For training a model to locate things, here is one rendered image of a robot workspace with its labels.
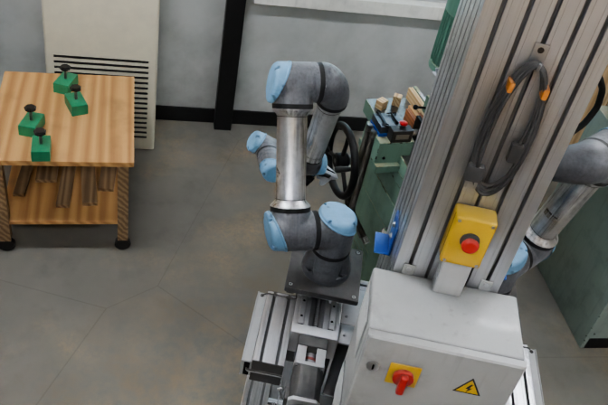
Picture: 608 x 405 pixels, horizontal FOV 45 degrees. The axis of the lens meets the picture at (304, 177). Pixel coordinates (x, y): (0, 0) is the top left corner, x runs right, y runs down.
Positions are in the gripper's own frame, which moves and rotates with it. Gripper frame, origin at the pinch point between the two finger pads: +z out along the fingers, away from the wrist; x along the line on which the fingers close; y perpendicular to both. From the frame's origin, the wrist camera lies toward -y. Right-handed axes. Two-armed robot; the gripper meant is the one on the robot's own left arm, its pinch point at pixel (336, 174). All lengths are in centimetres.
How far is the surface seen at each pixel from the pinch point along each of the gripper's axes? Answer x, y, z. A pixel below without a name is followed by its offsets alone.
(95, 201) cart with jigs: -62, 94, -44
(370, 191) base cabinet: -16.7, 7.8, 30.0
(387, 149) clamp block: -1.8, -17.1, 10.9
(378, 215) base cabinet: -5.5, 10.2, 32.0
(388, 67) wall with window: -143, -5, 82
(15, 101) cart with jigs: -89, 80, -88
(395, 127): -4.0, -24.9, 8.8
